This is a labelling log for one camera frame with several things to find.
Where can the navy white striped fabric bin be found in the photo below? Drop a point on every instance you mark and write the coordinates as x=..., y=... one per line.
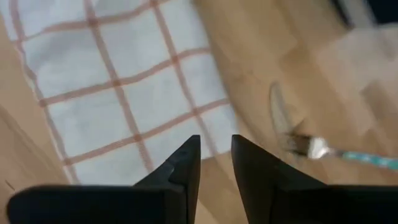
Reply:
x=385, y=9

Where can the silver metal fork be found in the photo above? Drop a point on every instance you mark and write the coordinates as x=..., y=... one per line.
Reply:
x=317, y=147

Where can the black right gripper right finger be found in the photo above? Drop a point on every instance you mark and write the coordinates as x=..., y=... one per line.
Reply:
x=311, y=205

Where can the white red checked towel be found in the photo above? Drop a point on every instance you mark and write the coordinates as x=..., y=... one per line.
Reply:
x=93, y=62

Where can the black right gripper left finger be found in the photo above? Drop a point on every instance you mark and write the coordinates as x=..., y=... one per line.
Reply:
x=109, y=205

